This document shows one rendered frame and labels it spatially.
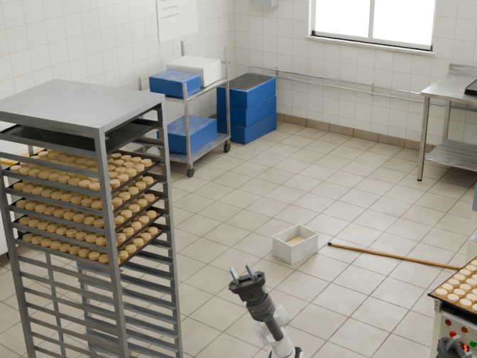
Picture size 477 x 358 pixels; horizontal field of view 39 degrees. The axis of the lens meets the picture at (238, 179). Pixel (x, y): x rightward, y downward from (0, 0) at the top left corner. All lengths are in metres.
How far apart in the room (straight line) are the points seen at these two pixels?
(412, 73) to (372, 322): 3.25
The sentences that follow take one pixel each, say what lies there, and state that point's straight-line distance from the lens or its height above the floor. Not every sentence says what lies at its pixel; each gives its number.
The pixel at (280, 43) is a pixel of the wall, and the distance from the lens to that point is 7.85.
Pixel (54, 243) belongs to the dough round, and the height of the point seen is 1.15.
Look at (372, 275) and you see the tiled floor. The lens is 5.14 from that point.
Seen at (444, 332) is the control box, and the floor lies 0.75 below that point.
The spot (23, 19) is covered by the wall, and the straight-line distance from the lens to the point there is 6.01.
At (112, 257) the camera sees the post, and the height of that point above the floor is 1.22.
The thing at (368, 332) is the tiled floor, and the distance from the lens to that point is 4.58.
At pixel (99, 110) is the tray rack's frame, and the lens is 2.97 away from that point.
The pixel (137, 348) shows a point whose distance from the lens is 3.95.
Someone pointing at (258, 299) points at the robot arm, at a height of 1.47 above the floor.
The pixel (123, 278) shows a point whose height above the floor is 0.77.
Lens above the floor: 2.75
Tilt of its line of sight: 25 degrees down
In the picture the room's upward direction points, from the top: 1 degrees counter-clockwise
